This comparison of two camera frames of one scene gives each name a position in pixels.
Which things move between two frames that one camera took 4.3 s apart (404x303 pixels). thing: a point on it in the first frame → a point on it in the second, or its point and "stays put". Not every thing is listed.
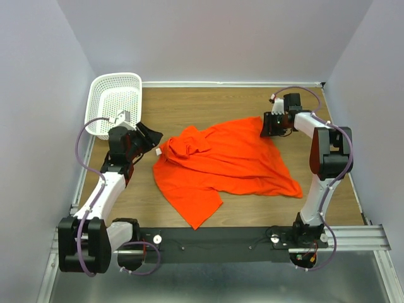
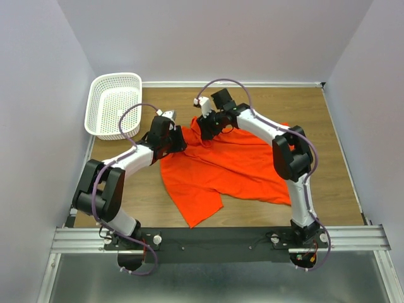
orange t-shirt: [194, 165] stays put
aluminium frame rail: [368, 238] stays put
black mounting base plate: [182, 245] stays put
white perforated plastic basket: [108, 95] stays put
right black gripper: [267, 129] → [205, 127]
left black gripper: [150, 140] → [180, 144]
